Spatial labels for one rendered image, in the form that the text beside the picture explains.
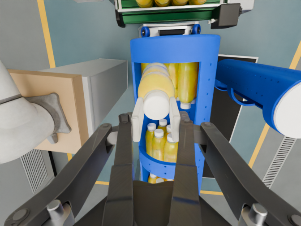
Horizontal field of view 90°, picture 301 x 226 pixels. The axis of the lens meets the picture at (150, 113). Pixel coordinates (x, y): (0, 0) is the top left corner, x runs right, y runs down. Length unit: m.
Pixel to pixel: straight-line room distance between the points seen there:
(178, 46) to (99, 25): 1.40
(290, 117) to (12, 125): 1.02
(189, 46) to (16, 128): 0.55
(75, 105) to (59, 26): 1.32
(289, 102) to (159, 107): 0.68
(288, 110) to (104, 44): 1.53
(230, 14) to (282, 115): 0.46
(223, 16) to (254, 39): 1.21
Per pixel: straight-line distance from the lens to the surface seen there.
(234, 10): 0.70
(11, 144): 0.60
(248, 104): 1.26
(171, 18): 0.76
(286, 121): 0.88
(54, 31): 1.95
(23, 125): 0.62
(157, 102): 0.21
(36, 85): 0.76
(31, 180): 2.34
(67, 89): 0.68
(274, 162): 2.66
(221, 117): 1.78
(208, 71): 0.47
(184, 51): 0.42
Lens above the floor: 1.64
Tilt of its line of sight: 66 degrees down
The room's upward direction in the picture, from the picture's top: 173 degrees counter-clockwise
